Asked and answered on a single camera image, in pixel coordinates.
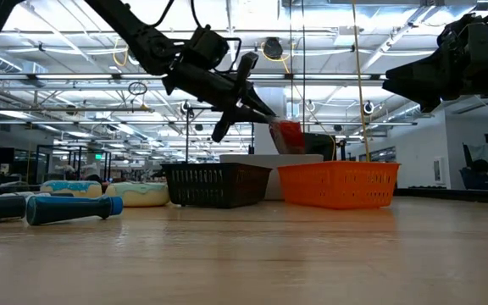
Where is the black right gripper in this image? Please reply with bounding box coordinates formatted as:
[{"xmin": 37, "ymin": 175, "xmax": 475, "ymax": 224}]
[{"xmin": 382, "ymin": 14, "xmax": 488, "ymax": 114}]

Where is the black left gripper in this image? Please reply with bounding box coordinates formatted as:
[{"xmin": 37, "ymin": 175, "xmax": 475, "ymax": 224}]
[{"xmin": 163, "ymin": 53, "xmax": 278, "ymax": 143}]

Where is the red snack package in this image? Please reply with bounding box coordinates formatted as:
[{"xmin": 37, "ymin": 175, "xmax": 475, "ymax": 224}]
[{"xmin": 268, "ymin": 119, "xmax": 307, "ymax": 155}]

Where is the teal frosted donut tape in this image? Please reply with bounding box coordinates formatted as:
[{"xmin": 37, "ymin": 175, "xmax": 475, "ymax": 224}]
[{"xmin": 104, "ymin": 181, "xmax": 171, "ymax": 208}]

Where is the blue frosted donut tape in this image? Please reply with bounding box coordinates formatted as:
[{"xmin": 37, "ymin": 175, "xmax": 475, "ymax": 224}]
[{"xmin": 39, "ymin": 180, "xmax": 103, "ymax": 199}]

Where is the black monitor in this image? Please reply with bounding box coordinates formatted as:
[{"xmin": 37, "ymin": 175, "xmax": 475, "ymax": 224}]
[{"xmin": 305, "ymin": 132, "xmax": 336, "ymax": 162}]

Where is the black plastic basket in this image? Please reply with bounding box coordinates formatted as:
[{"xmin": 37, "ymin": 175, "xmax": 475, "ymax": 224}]
[{"xmin": 160, "ymin": 162, "xmax": 273, "ymax": 209}]

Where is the person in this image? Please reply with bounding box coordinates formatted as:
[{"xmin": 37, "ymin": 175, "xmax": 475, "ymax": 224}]
[{"xmin": 459, "ymin": 158, "xmax": 488, "ymax": 191}]

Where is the orange plastic basket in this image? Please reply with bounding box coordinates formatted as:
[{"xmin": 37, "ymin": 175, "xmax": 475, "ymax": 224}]
[{"xmin": 277, "ymin": 160, "xmax": 401, "ymax": 210}]

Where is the black marker with white end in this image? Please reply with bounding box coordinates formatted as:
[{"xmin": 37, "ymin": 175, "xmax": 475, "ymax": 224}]
[{"xmin": 0, "ymin": 194, "xmax": 28, "ymax": 225}]

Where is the yellow hanging cable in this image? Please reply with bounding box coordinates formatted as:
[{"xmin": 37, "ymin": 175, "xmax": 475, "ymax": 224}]
[{"xmin": 351, "ymin": 0, "xmax": 371, "ymax": 163}]

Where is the black hanging cable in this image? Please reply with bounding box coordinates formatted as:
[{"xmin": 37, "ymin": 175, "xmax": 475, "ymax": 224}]
[{"xmin": 301, "ymin": 0, "xmax": 307, "ymax": 124}]

